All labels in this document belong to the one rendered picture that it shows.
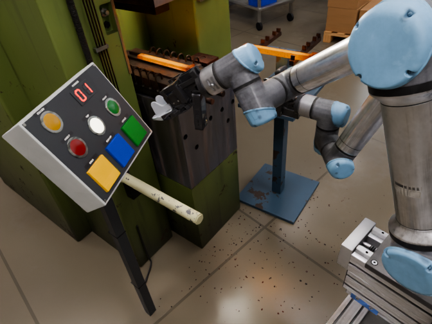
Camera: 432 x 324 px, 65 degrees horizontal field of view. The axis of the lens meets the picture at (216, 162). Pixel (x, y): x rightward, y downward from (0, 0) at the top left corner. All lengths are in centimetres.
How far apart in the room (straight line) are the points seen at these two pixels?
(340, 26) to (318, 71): 361
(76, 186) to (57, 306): 117
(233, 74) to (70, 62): 62
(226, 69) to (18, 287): 172
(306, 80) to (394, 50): 35
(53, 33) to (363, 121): 96
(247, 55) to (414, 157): 42
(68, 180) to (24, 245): 149
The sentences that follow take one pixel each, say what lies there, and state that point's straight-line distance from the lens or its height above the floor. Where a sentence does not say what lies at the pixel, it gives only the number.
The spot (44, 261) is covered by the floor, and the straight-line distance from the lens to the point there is 223.
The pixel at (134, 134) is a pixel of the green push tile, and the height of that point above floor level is 101.
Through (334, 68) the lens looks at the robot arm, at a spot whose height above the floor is 125.
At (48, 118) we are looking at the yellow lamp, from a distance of 91.
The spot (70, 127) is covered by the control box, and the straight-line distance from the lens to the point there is 94.
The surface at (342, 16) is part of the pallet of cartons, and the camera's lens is 439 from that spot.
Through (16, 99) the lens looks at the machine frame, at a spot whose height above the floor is 93.
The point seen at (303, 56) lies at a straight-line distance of 153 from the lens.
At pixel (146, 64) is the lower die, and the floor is 99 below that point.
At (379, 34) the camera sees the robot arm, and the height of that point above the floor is 140.
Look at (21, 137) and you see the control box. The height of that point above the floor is 116.
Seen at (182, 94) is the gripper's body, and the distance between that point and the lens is 91.
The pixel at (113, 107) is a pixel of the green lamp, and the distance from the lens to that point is 106.
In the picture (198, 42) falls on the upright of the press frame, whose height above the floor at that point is 101.
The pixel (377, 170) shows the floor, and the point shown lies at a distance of 253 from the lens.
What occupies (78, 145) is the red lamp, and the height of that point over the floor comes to 109.
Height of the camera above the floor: 157
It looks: 39 degrees down
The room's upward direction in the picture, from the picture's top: 6 degrees counter-clockwise
